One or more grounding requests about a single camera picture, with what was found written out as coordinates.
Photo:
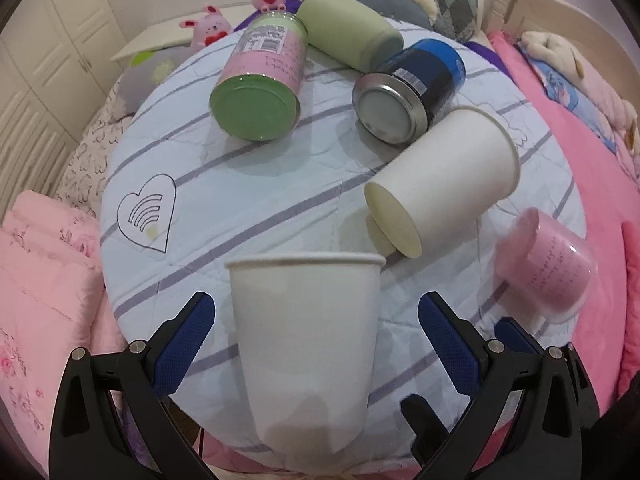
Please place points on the light pink plush toy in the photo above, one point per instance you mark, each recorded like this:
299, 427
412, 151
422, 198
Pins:
617, 115

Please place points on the translucent pink cup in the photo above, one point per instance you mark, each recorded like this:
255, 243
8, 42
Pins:
545, 265

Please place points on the blue printed pillow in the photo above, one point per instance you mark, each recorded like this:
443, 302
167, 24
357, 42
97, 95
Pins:
565, 87

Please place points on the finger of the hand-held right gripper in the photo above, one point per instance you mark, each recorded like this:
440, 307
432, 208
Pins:
517, 336

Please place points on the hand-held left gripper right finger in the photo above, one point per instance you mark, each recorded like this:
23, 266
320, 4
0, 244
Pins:
447, 345

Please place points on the pink folded quilt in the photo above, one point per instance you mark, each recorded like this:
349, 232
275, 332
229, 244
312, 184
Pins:
45, 285

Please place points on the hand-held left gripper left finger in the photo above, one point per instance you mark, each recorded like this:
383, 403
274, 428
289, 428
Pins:
182, 345

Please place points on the white paper cup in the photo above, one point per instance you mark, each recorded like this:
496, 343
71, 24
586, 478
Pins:
305, 340
450, 175

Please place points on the cream headboard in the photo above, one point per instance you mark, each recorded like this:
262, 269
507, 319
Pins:
575, 5

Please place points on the pale green cylinder cup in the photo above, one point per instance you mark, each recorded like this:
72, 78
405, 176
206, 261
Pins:
345, 25

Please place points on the white wardrobe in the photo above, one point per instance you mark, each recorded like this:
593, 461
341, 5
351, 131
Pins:
55, 70

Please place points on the heart print white bedding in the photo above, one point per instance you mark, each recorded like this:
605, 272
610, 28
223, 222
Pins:
90, 155

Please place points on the dark blue metal can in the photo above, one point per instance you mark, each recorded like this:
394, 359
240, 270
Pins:
420, 77

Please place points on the purple cloth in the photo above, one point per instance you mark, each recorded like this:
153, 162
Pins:
477, 46

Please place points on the grey bear cushion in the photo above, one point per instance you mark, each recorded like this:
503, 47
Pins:
385, 2

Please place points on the pink and green can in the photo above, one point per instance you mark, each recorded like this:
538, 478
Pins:
265, 70

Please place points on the pink bed sheet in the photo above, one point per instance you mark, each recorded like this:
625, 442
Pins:
565, 160

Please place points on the grey spotted cushion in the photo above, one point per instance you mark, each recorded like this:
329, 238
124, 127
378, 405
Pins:
140, 77

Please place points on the striped light blue cloth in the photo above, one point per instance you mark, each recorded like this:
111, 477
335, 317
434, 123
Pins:
200, 200

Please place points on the cream plush toy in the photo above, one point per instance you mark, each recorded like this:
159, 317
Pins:
552, 47

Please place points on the white nightstand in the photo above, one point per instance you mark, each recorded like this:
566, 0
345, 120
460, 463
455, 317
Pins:
165, 37

